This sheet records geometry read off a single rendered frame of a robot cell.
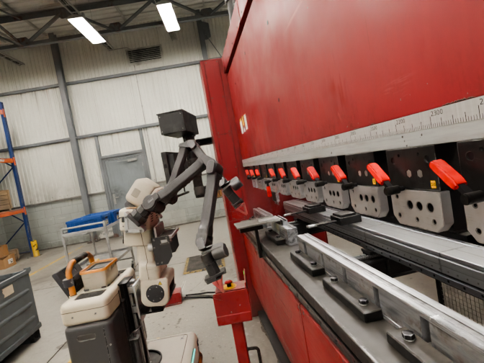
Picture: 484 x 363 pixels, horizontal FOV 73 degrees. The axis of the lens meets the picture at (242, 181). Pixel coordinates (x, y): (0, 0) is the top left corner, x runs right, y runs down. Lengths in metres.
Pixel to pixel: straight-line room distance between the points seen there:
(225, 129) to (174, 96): 6.55
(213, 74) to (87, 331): 2.11
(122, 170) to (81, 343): 7.67
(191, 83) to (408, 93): 8.79
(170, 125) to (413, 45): 2.54
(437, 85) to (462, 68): 0.06
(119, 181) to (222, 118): 6.87
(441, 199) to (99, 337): 1.75
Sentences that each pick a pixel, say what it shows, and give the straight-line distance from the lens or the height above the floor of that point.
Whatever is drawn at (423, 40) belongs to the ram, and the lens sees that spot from 0.69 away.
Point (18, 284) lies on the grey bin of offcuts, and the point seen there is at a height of 0.61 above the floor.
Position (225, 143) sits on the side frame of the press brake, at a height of 1.57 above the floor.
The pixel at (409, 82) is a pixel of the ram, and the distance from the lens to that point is 0.72.
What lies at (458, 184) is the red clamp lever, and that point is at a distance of 0.60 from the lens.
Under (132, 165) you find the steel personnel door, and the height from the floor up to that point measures 1.86.
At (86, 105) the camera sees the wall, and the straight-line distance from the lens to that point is 9.96.
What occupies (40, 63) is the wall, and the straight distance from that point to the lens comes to 10.67.
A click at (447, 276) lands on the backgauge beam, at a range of 1.23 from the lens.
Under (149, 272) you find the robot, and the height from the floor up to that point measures 0.85.
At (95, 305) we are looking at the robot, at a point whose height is 0.78.
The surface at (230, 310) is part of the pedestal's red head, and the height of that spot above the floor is 0.73.
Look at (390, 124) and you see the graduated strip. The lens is 0.78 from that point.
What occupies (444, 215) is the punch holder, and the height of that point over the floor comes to 1.21.
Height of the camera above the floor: 1.37
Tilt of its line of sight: 3 degrees down
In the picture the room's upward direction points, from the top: 10 degrees counter-clockwise
